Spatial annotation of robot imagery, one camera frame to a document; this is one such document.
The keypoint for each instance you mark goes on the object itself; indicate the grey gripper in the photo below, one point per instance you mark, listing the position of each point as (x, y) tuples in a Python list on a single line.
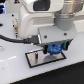
[(53, 34)]

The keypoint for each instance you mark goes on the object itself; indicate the blue gear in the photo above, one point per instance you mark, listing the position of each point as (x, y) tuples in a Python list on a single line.
[(54, 49)]

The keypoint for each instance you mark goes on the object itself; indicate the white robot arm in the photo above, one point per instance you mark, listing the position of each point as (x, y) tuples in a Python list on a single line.
[(47, 22)]

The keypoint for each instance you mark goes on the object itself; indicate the left metal peg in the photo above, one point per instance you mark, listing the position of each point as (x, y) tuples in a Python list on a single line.
[(35, 56)]

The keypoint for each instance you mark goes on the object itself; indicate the beige electrical connector block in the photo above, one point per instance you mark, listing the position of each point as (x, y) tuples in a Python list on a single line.
[(15, 25)]

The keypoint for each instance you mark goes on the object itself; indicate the black framed peg base plate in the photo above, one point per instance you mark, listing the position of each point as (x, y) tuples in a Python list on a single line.
[(42, 58)]

